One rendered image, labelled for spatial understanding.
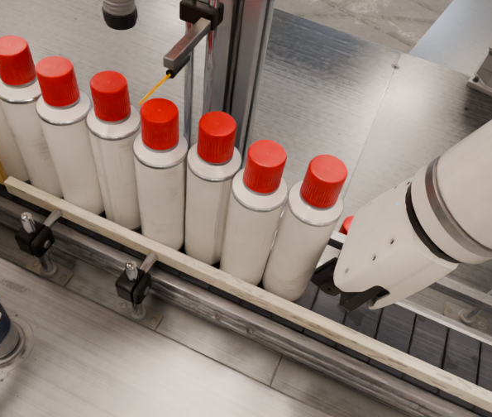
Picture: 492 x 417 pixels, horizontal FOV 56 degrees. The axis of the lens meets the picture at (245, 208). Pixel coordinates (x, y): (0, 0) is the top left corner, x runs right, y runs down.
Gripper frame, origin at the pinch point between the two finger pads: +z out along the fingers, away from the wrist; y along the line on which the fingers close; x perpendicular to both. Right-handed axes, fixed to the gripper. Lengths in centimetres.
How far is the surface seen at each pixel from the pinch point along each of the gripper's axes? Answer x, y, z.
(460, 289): 10.7, -3.4, -5.9
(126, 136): -25.2, 0.9, -1.0
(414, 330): 12.5, -1.8, 2.2
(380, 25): 19, -228, 93
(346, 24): 3, -217, 99
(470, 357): 18.6, -1.5, 0.0
